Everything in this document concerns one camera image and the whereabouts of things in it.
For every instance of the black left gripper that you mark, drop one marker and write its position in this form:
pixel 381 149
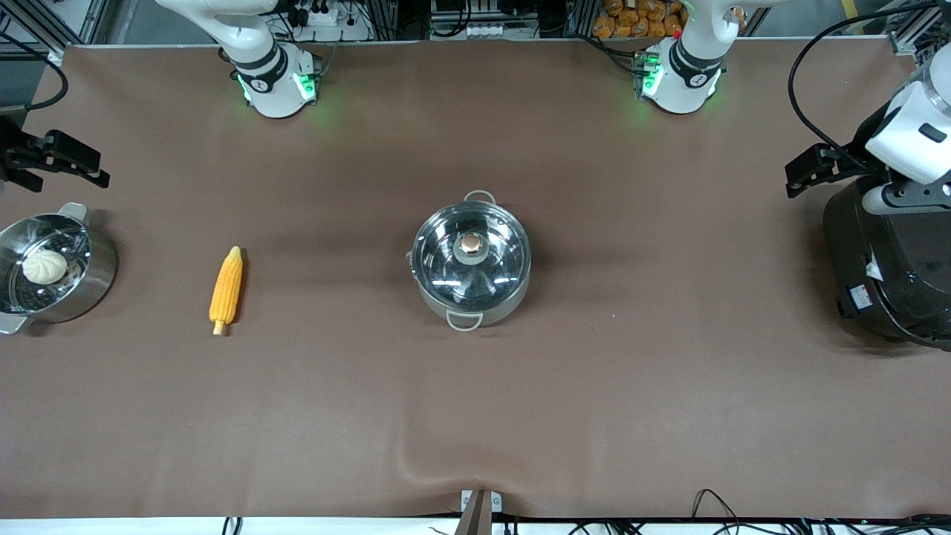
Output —
pixel 865 146

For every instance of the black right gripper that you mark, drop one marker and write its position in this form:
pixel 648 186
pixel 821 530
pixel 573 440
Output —
pixel 10 154

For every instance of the yellow corn cob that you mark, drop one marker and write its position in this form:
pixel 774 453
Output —
pixel 226 290

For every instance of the glass pot lid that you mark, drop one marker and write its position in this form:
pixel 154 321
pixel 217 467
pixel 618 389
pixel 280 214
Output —
pixel 446 256

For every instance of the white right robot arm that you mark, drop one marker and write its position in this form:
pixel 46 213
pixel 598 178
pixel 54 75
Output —
pixel 267 82

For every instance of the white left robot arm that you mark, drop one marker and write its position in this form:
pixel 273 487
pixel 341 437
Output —
pixel 687 82

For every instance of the steel steamer pot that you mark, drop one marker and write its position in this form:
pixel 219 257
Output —
pixel 100 275

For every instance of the stainless steel pot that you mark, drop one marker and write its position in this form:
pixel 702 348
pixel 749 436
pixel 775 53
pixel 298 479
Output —
pixel 494 313

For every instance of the white steamed bun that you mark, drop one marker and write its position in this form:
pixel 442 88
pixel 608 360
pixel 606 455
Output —
pixel 44 266

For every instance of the black rice cooker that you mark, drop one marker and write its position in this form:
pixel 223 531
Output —
pixel 899 282

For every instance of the bag of orange snacks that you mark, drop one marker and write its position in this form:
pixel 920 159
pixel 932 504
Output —
pixel 639 18

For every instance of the white power strip with plugs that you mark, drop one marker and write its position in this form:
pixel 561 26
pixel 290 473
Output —
pixel 321 15

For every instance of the white socket strip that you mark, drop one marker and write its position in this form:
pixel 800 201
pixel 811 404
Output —
pixel 462 31

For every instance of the brown table mat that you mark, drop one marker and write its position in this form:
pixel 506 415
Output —
pixel 475 416

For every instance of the aluminium frame profile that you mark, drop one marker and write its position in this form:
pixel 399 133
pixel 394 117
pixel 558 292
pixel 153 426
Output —
pixel 44 22
pixel 917 30

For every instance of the metal edge bracket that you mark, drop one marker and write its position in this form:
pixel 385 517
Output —
pixel 481 505

